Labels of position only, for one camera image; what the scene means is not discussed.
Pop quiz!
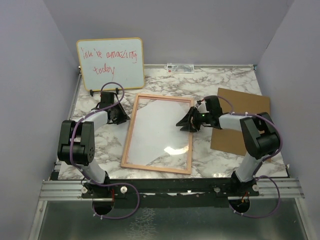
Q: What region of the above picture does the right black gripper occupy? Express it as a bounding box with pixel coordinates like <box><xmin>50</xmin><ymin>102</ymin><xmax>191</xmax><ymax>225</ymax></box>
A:
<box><xmin>176</xmin><ymin>106</ymin><xmax>212</xmax><ymax>133</ymax></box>

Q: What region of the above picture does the white photo paper sheet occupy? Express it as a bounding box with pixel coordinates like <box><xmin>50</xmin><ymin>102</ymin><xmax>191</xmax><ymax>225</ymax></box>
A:
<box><xmin>127</xmin><ymin>99</ymin><xmax>190</xmax><ymax>169</ymax></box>

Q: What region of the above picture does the brown cardboard backing board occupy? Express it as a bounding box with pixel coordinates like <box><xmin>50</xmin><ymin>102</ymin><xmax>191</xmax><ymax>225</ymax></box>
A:
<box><xmin>210</xmin><ymin>88</ymin><xmax>271</xmax><ymax>156</ymax></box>

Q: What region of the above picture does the pink wooden photo frame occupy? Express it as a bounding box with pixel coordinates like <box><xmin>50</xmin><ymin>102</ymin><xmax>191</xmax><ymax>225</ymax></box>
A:
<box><xmin>120</xmin><ymin>93</ymin><xmax>195</xmax><ymax>175</ymax></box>

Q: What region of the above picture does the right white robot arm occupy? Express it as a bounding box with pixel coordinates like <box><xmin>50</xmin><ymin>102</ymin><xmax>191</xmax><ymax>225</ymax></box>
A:
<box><xmin>176</xmin><ymin>95</ymin><xmax>283</xmax><ymax>196</ymax></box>

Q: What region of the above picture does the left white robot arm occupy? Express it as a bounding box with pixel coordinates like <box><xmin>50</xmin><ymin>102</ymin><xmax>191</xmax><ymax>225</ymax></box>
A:
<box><xmin>57</xmin><ymin>91</ymin><xmax>130</xmax><ymax>198</ymax></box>

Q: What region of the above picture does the small whiteboard with red writing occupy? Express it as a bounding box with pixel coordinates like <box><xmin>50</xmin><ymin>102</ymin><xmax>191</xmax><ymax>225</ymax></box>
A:
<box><xmin>76</xmin><ymin>37</ymin><xmax>145</xmax><ymax>92</ymax></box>

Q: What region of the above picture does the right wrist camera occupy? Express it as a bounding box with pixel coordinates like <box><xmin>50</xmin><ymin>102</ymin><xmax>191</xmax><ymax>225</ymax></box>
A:
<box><xmin>195</xmin><ymin>99</ymin><xmax>208</xmax><ymax>113</ymax></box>

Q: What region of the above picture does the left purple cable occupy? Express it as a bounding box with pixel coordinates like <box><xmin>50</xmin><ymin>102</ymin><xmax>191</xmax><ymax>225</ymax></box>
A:
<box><xmin>69</xmin><ymin>81</ymin><xmax>141</xmax><ymax>221</ymax></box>

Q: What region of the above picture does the white label strip at wall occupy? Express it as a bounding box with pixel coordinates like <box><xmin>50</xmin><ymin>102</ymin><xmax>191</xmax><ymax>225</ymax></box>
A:
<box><xmin>164</xmin><ymin>63</ymin><xmax>195</xmax><ymax>74</ymax></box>

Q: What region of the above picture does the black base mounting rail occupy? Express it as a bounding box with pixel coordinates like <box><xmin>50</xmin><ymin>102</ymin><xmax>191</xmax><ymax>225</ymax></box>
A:
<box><xmin>81</xmin><ymin>178</ymin><xmax>259</xmax><ymax>209</ymax></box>

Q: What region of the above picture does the aluminium front rail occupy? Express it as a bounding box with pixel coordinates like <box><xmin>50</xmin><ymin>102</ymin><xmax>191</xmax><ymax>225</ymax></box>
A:
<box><xmin>39</xmin><ymin>178</ymin><xmax>305</xmax><ymax>201</ymax></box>

